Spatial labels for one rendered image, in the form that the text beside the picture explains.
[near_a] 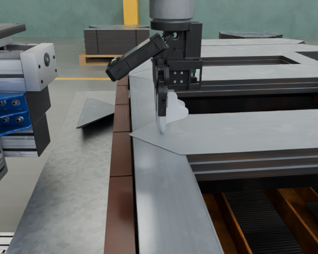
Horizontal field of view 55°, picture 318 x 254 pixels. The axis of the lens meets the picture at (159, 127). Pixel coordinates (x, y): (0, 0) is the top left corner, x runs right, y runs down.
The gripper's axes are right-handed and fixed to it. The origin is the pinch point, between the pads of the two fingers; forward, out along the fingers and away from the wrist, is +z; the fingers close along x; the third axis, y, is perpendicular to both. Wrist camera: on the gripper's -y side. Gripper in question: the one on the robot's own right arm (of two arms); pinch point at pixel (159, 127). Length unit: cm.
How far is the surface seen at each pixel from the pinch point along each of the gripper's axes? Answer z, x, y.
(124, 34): 42, 431, -8
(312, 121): 1.4, 2.4, 33.9
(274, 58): 3, 69, 57
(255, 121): 1.4, 3.4, 21.4
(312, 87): 5, 35, 54
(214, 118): 1.4, 6.2, 13.1
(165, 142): 1.3, -4.4, 0.7
